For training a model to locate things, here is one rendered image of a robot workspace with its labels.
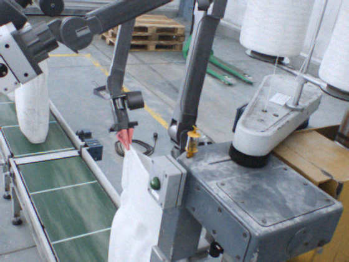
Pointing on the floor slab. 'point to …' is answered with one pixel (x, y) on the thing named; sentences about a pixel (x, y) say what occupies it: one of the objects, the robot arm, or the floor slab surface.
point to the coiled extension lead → (139, 143)
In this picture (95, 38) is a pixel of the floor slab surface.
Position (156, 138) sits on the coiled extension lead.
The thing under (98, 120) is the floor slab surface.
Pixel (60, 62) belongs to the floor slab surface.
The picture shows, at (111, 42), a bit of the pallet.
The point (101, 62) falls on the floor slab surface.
